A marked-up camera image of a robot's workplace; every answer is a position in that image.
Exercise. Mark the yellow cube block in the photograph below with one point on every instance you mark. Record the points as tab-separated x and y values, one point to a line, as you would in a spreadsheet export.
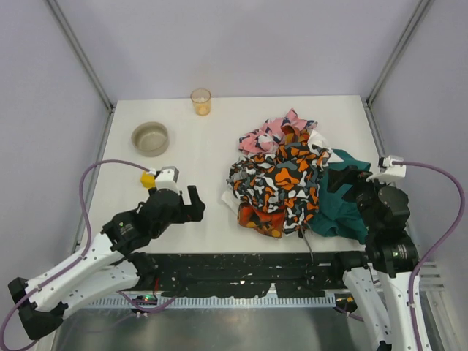
148	180

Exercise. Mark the black orange grey camo cloth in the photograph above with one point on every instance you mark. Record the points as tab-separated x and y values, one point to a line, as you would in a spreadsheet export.
279	182

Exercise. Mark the orange translucent plastic cup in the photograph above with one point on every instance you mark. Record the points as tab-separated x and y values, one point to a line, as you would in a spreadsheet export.
201	100

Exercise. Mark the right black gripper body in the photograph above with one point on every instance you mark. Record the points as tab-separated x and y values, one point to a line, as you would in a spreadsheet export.
351	183

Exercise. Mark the aluminium frame post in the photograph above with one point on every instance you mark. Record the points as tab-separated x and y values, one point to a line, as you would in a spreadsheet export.
73	41
411	27

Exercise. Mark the teal green cloth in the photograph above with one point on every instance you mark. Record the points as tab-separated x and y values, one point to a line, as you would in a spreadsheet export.
335	216

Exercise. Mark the right aluminium frame post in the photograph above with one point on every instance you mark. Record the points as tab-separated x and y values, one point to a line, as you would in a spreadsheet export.
411	27

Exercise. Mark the white printed cloth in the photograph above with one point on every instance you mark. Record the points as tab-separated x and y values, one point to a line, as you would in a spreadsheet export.
315	139

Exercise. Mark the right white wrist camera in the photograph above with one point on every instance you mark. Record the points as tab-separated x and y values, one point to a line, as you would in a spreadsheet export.
391	170

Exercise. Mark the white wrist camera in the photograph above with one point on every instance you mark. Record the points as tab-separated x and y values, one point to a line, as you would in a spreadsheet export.
167	178
391	170

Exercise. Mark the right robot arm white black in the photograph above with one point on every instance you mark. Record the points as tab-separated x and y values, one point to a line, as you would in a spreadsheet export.
381	279

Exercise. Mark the left aluminium frame post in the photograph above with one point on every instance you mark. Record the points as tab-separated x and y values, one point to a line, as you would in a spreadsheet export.
73	41

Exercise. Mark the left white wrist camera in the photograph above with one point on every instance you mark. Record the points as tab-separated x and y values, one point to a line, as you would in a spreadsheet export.
167	178

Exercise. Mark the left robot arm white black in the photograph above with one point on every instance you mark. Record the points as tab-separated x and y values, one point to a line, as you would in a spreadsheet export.
113	262

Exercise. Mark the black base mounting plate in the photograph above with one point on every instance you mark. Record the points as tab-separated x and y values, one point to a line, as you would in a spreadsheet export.
247	275

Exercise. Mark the grey ceramic bowl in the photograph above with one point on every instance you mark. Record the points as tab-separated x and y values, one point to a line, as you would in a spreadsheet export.
150	139

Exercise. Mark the white slotted cable duct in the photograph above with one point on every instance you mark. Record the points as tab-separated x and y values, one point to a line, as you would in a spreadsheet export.
270	300

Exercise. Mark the pink patterned cloth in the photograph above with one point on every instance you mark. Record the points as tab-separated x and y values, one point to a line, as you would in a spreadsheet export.
275	132

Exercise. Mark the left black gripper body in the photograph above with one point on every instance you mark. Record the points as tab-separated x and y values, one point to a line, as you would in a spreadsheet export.
187	209

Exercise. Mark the orange brown camo cloth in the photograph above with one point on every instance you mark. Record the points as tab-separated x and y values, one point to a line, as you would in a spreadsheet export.
268	224

